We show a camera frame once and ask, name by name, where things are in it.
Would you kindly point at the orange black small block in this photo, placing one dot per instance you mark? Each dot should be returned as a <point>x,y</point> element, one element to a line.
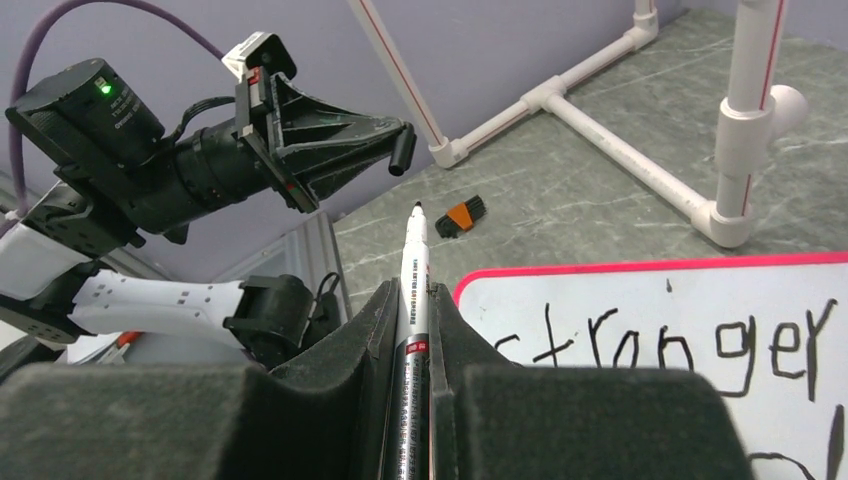
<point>461,218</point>

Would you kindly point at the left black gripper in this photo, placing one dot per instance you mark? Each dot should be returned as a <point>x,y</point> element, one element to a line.
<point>324,145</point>

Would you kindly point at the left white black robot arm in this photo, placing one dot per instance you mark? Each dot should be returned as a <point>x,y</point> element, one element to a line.
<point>122,176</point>

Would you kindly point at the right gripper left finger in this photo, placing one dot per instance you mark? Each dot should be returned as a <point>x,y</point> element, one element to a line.
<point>320,415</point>

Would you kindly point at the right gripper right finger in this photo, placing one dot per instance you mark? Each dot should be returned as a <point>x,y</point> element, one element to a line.
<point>494,419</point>

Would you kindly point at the white pvc pipe frame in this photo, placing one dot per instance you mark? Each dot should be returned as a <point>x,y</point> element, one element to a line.
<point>689,111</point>

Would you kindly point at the red framed whiteboard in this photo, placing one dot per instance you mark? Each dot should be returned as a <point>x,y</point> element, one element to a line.
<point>768,332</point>

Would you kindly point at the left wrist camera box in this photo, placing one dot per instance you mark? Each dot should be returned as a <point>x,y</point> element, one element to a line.
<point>260,49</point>

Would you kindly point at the black white marker pen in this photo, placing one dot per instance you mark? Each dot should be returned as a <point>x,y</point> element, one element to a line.
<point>407,448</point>

